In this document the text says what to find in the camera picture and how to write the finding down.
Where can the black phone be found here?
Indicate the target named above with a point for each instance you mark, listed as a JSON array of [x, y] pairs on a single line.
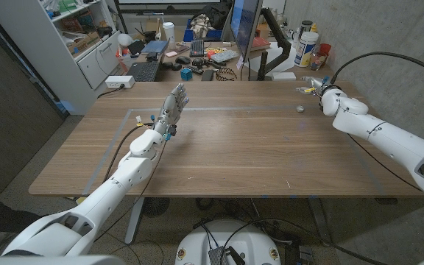
[[207, 75]]

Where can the white shelf cabinet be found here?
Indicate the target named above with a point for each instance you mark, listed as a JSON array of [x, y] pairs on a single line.
[[46, 48]]

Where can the clear plastic package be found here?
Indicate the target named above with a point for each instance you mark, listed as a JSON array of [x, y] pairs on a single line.
[[225, 56]]

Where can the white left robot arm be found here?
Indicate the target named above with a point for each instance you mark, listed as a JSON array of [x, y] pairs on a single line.
[[105, 198]]

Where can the black computer mouse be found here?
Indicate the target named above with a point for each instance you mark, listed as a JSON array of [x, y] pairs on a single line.
[[183, 60]]

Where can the black laptop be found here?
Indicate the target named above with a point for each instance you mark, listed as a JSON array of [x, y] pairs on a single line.
[[146, 70]]

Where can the black bag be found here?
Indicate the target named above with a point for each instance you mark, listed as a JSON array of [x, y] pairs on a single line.
[[215, 13]]

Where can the white paper cup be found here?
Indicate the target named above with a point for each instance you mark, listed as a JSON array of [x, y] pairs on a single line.
[[169, 35]]

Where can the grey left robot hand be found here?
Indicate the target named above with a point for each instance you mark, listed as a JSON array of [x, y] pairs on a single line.
[[171, 108]]

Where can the black keyboard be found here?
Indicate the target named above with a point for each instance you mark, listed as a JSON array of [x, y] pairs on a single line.
[[197, 48]]

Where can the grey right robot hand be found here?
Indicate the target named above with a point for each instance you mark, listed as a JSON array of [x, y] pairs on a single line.
[[316, 85]]

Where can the white round lamp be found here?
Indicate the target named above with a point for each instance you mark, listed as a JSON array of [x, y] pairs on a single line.
[[125, 39]]

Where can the grey table leg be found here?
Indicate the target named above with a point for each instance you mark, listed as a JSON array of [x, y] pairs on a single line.
[[134, 221], [320, 222]]

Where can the black-lidded bottle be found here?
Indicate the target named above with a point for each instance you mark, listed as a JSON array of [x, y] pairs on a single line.
[[305, 27]]

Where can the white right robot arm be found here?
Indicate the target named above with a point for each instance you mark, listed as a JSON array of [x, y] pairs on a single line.
[[388, 138]]

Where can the blue storage bin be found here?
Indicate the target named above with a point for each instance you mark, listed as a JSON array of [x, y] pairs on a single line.
[[202, 35]]

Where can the black computer monitor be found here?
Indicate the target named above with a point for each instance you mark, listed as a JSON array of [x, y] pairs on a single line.
[[243, 22]]

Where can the white canister blue label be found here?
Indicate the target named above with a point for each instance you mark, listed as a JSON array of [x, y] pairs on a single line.
[[305, 49]]

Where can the white power strip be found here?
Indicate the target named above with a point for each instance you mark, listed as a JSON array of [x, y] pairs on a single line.
[[120, 81]]

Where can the blue notebook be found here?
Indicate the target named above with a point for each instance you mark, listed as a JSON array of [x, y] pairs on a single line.
[[155, 46]]

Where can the blue cube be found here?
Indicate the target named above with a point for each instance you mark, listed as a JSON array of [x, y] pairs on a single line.
[[186, 74]]

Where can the white robot torso base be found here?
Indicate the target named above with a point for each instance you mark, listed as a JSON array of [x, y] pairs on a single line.
[[249, 241]]

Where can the flat white box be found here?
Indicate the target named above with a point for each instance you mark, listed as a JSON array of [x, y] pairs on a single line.
[[283, 76]]

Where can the brown cardboard box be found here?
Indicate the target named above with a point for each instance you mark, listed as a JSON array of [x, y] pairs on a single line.
[[83, 43]]

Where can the silver bottle cap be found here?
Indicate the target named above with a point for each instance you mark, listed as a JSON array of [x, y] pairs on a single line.
[[300, 108]]

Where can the black floor fan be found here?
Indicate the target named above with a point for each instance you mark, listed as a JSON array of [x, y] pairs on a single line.
[[155, 206]]

